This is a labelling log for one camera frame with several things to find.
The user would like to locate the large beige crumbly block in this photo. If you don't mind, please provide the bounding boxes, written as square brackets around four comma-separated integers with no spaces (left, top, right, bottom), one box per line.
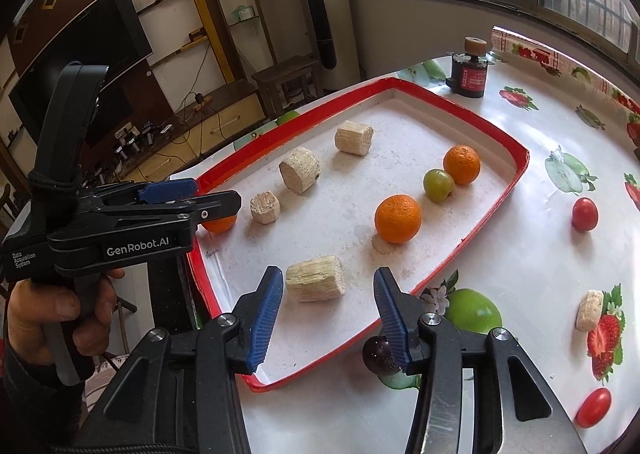
[285,255,347,303]

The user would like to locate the round beige crumbly block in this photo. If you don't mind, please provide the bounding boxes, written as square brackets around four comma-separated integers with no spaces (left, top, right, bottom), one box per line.
[575,290,606,333]

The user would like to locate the small beige crumbly block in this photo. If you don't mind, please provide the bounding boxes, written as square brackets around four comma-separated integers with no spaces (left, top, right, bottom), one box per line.
[250,191,282,225]

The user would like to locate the medium orange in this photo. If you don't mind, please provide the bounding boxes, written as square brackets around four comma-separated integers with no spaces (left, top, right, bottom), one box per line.
[202,215,238,235]

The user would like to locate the red tomato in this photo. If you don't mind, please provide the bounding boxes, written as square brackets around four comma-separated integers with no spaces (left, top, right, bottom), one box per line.
[571,197,599,233]
[575,388,613,429]

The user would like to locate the green grape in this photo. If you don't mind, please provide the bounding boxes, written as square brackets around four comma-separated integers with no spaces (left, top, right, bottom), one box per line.
[423,169,456,201]

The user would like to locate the dark purple grape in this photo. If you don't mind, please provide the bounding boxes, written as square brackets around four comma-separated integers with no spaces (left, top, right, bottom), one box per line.
[362,335,403,376]

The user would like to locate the wooden stool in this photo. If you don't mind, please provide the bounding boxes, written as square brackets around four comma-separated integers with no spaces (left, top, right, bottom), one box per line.
[251,55,323,117]

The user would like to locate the person's left hand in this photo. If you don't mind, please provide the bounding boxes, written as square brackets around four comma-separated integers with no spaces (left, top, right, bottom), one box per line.
[6,268,126,366]

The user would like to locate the black flat television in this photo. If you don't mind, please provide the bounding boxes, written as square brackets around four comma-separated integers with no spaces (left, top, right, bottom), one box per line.
[7,0,153,145]

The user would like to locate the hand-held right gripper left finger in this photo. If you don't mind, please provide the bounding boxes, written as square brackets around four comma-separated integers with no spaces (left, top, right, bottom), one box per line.
[85,265,285,454]

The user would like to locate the black bottle with cork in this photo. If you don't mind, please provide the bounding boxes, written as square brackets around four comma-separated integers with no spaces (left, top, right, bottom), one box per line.
[446,37,495,98]

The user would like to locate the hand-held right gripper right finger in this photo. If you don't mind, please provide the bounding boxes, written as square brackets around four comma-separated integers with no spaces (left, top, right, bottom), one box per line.
[373,266,588,454]

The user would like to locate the red-rimmed white tray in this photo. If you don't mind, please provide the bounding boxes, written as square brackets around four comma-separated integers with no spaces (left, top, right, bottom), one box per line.
[186,76,530,392]

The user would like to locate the large orange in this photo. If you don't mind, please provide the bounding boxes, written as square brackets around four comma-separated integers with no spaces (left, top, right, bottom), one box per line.
[374,194,422,245]

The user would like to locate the person's left forearm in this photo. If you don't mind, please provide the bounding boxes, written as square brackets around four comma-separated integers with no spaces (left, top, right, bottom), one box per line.
[0,336,108,454]

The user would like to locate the wooden television cabinet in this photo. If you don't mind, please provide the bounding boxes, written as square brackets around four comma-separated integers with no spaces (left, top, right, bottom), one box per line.
[85,81,266,179]

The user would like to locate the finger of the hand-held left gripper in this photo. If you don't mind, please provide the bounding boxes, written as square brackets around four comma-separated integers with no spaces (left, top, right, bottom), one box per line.
[82,178,198,209]
[100,190,243,235]

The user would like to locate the fruit print tablecloth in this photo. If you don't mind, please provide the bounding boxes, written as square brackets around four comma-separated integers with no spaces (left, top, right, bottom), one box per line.
[170,26,640,454]

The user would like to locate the yellow frame glass shelf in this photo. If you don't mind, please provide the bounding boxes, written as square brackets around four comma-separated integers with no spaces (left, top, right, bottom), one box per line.
[135,0,301,84]

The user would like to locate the white tower air conditioner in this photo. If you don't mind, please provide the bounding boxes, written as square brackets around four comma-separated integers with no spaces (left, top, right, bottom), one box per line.
[290,0,362,93]

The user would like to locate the small orange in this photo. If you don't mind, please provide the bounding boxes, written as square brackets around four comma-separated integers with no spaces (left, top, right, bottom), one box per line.
[443,145,482,186]

